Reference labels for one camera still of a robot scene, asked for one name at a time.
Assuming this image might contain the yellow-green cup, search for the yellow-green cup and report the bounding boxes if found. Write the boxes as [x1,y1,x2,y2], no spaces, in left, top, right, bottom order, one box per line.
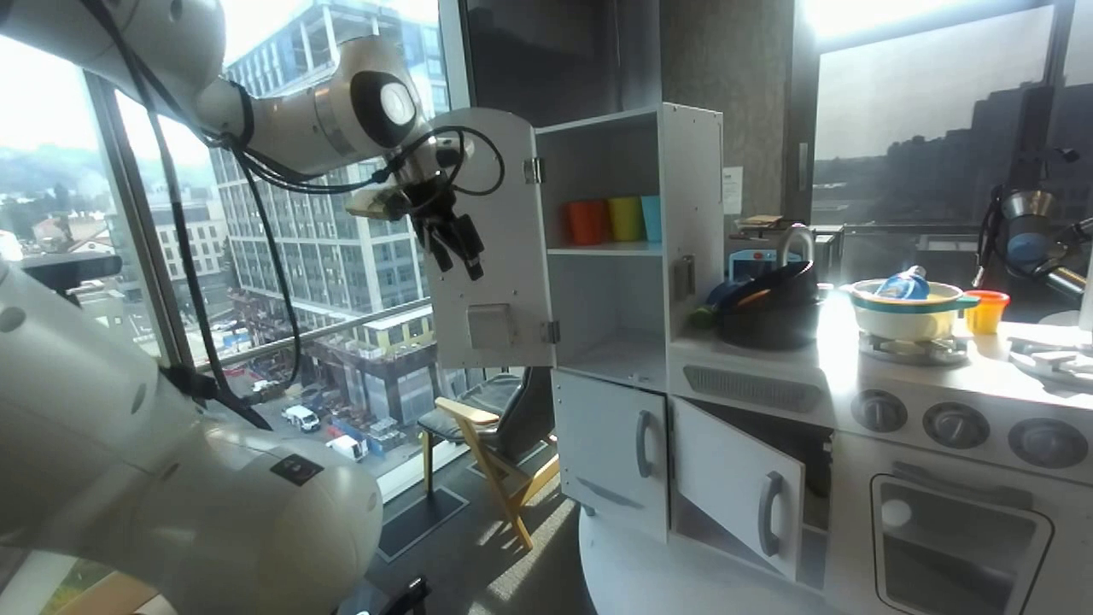
[606,194,643,243]

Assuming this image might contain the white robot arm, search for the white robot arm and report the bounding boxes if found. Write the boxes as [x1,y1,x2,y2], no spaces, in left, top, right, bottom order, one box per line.
[0,0,420,615]

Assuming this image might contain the white toy kitchen cabinet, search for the white toy kitchen cabinet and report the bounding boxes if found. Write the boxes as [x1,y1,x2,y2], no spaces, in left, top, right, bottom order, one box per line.
[536,102,1093,615]

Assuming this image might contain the small orange cup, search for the small orange cup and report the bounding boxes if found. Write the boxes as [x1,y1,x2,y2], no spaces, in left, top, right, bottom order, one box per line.
[964,290,1011,336]

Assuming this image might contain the wooden folding chair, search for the wooden folding chair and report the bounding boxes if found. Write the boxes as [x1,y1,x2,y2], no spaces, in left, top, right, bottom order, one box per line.
[420,397,561,551]

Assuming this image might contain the blue cup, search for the blue cup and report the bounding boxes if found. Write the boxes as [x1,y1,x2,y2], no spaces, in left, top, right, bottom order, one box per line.
[638,194,661,243]

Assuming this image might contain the white pot with lid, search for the white pot with lid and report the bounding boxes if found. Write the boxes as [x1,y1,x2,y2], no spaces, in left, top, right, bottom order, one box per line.
[846,268,976,363]

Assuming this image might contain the round white table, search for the round white table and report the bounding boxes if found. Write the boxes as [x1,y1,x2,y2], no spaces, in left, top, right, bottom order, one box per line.
[575,507,833,615]

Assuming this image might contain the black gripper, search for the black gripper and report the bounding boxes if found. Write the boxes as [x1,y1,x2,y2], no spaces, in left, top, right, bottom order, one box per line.
[404,179,480,279]

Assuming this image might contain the white under-sink cabinet door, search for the white under-sink cabinet door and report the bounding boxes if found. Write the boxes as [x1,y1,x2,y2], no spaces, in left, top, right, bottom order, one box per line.
[673,400,806,580]

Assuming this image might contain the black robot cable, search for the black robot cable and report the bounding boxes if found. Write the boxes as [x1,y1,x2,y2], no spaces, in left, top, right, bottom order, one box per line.
[78,0,509,404]

